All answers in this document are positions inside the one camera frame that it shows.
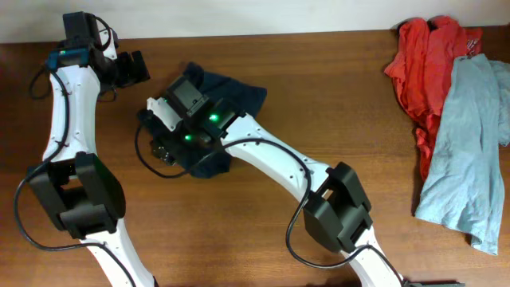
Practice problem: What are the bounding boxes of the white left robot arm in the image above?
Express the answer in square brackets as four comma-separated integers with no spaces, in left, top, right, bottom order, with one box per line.
[23,11,158,286]

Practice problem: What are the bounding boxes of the red shirt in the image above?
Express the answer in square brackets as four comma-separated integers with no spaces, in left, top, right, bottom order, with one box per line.
[384,16,483,179]

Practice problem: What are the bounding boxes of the light blue shirt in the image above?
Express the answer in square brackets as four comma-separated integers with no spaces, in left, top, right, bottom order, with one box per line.
[414,54,509,255]

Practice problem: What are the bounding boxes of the navy blue shorts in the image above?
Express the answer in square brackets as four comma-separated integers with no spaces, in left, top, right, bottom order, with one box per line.
[135,62,268,179]

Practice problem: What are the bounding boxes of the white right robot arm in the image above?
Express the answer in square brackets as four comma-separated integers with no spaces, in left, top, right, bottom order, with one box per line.
[140,77,404,286]

